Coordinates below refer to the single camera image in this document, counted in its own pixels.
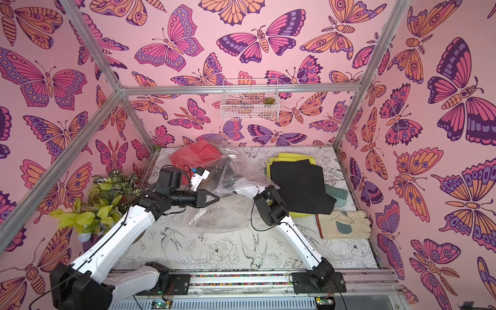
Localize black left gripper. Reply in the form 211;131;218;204
170;189;220;210

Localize clear plastic vacuum bag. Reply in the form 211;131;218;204
182;137;280;233

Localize red garment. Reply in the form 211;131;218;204
169;140;223;168

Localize yellow garment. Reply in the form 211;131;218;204
265;152;322;218

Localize dark grey garment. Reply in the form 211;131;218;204
269;158;337;216

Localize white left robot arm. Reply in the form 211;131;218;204
50;165;219;309

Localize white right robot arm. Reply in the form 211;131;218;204
235;185;339;289

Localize green leafy potted plant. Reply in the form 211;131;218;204
50;169;143;244

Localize small green succulent plant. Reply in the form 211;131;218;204
263;97;276;105

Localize beige work glove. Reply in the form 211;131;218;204
316;210;371;240

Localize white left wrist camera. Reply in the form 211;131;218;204
190;167;210;191

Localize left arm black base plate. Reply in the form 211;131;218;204
136;274;191;296

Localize aluminium mounting rail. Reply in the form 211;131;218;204
108;269;408;309

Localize white wire wall basket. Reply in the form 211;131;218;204
219;77;280;121

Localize aluminium frame bars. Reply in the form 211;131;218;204
1;1;410;250

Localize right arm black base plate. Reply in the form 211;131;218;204
289;272;347;294

